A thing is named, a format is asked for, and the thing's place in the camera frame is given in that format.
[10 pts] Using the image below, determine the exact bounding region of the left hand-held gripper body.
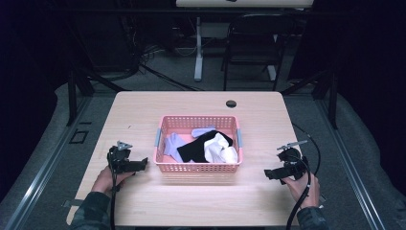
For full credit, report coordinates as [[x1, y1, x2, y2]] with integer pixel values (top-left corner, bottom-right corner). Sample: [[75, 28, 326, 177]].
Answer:
[[106, 140, 140, 175]]

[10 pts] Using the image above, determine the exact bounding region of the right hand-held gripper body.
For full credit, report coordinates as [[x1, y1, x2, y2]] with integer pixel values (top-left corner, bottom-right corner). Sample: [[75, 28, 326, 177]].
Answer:
[[276, 139, 310, 182]]

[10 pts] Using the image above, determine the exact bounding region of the person's right hand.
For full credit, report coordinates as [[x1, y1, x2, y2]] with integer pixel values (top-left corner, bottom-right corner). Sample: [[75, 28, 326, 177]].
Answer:
[[282, 172, 321, 209]]

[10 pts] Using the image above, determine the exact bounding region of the person's left hand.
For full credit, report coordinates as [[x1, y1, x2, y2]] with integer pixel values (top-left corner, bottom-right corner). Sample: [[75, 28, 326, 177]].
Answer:
[[91, 165, 136, 197]]

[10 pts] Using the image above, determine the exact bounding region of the large purple sock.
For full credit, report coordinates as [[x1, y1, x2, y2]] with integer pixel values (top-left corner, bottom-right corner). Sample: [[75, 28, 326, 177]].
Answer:
[[163, 132, 190, 163]]

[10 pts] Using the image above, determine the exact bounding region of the white sock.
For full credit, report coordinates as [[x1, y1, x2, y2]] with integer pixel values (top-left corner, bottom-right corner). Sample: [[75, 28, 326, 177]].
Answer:
[[203, 132, 232, 164], [219, 145, 239, 165]]

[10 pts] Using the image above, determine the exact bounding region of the black sock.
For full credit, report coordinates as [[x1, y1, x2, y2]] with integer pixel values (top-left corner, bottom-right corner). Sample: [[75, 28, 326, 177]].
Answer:
[[176, 129, 235, 164]]

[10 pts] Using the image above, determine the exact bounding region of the pink plastic basket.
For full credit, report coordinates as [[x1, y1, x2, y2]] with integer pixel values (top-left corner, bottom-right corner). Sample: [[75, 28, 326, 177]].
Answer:
[[153, 114, 244, 174]]

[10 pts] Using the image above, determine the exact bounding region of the small purple sock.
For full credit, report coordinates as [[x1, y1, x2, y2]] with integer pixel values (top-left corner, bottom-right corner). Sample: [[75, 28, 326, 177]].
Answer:
[[191, 126, 218, 139]]

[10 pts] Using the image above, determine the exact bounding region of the black metal stand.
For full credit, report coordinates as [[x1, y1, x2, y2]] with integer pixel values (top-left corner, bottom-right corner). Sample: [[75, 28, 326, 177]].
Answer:
[[280, 68, 340, 130], [64, 68, 132, 127]]

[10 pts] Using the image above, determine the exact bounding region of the white desk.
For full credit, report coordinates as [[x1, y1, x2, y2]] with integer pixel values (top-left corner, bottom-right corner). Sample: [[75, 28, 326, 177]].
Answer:
[[174, 0, 316, 82]]

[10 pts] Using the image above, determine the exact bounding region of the black folding chair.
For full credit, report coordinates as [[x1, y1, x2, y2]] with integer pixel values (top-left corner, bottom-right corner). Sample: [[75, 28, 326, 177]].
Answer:
[[220, 12, 297, 92]]

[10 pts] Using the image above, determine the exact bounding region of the thin black cable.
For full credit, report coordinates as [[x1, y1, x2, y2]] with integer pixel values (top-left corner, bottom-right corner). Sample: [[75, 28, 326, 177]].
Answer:
[[290, 122, 322, 176]]

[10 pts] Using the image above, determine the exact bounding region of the right gripper thick black cable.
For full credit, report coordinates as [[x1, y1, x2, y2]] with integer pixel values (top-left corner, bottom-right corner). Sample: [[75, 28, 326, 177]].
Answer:
[[284, 154, 313, 230]]

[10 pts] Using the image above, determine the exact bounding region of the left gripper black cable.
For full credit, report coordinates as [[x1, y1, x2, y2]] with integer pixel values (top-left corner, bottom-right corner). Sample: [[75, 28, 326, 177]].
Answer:
[[108, 152, 119, 230]]

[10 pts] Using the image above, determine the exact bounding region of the black floor socket frame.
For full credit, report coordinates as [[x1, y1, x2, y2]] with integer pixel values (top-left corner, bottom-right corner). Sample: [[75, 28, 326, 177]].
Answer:
[[68, 128, 90, 146]]

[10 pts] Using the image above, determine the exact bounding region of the black floor cable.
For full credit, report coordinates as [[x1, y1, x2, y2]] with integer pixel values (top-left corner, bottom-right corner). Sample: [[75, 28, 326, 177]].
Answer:
[[139, 63, 205, 92]]

